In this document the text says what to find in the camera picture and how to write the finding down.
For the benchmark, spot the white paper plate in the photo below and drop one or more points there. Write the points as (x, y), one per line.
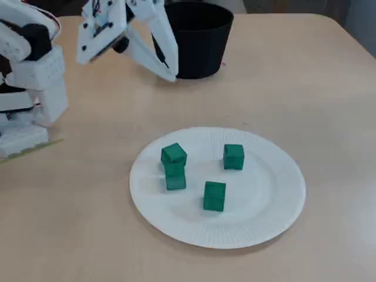
(258, 191)

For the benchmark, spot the green block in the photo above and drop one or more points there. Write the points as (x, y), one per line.
(233, 157)
(214, 196)
(173, 152)
(175, 180)

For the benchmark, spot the green tape strip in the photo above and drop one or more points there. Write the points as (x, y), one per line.
(44, 145)

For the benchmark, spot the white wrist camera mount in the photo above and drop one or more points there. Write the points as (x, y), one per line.
(97, 35)

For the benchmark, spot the black pot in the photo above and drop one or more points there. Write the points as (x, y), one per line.
(202, 44)

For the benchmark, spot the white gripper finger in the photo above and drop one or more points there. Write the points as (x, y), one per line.
(147, 55)
(167, 38)

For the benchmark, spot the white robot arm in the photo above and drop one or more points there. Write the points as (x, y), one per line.
(50, 97)

